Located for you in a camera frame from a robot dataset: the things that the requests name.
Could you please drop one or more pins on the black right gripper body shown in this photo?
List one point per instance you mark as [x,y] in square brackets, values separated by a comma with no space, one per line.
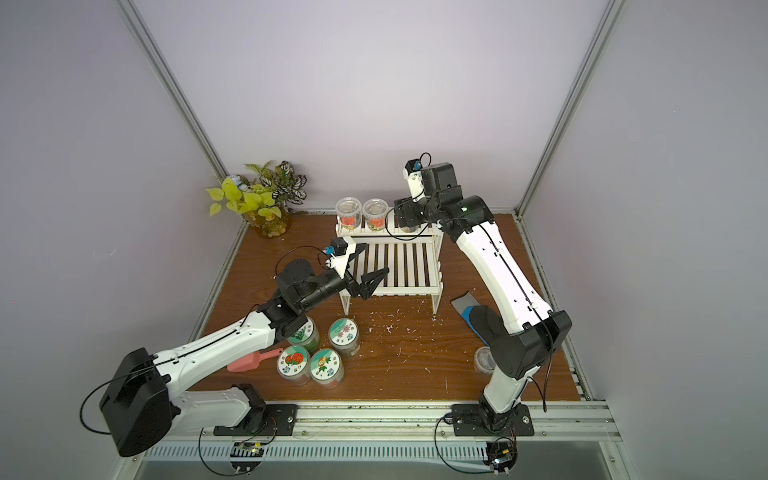
[405,213]

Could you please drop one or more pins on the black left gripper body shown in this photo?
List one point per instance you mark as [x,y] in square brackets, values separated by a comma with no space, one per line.
[322,289]

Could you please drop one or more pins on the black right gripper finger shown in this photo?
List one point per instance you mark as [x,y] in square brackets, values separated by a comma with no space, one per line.
[416,214]
[401,213]

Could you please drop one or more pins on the clear container red seeds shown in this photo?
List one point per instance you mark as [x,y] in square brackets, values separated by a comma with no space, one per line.
[349,213]

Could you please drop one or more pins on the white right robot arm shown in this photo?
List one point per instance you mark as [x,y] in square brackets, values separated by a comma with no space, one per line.
[522,330]

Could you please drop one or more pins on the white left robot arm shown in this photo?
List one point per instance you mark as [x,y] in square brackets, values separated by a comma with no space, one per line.
[147,397]

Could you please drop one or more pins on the white wooden slatted shelf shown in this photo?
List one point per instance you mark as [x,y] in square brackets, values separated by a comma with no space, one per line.
[413,259]

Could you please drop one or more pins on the jar with tree lid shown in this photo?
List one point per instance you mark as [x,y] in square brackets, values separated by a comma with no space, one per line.
[307,337]

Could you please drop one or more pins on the jar with strawberry lid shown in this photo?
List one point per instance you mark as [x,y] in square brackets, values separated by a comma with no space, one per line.
[293,365]

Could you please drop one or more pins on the jar with orange flower lid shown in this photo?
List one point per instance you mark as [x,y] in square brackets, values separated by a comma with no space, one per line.
[327,368]

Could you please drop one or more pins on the pink plastic scoop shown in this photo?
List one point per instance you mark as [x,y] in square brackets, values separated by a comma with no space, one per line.
[252,361]

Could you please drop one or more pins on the green potted plant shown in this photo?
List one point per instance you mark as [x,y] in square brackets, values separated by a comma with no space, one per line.
[265,202]

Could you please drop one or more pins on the black blue garden glove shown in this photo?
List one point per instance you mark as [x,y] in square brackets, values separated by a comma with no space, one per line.
[482,320]

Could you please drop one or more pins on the left controller board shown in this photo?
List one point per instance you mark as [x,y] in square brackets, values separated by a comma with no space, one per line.
[246,456]

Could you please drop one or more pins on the controller board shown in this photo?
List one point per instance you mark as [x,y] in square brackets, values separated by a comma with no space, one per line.
[246,456]
[502,455]

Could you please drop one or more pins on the right controller board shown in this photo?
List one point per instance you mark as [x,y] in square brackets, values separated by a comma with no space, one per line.
[502,455]

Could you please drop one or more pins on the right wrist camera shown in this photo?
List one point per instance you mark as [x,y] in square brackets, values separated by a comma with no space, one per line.
[412,173]

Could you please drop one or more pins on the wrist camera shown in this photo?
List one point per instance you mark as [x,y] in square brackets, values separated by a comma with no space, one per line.
[341,251]
[412,173]

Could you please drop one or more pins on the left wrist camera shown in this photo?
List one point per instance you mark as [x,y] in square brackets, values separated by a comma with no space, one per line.
[341,251]

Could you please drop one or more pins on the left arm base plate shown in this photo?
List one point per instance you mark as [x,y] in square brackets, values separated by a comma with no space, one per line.
[264,420]

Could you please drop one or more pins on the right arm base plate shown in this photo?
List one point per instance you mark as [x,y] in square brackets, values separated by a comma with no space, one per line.
[479,420]

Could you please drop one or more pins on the aluminium front rail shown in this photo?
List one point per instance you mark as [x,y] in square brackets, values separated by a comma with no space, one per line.
[422,420]

